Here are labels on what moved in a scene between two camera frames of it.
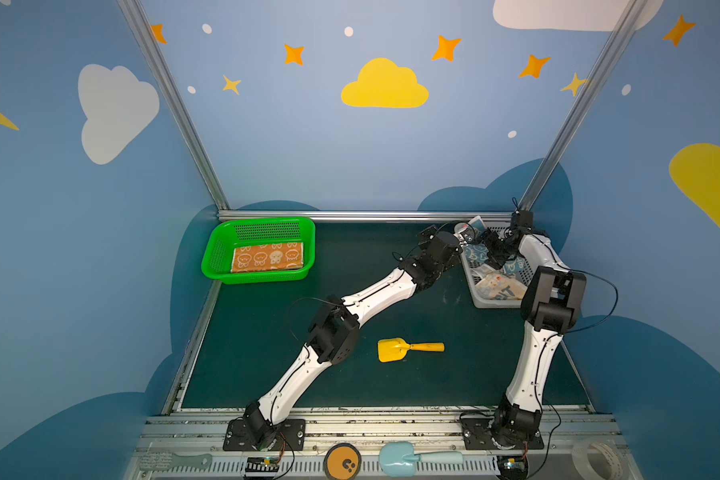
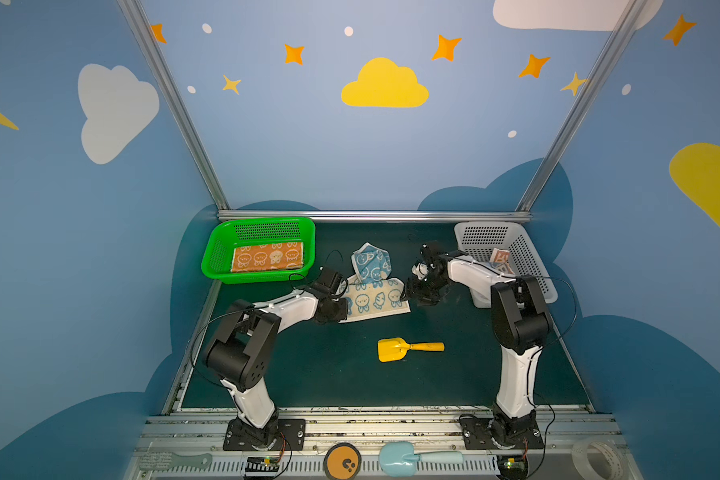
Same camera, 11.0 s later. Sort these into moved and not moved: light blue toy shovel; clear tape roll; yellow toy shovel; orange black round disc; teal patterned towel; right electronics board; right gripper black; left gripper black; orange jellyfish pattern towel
Moved: left gripper black; teal patterned towel; right gripper black
Not moved: right electronics board; orange black round disc; orange jellyfish pattern towel; clear tape roll; light blue toy shovel; yellow toy shovel
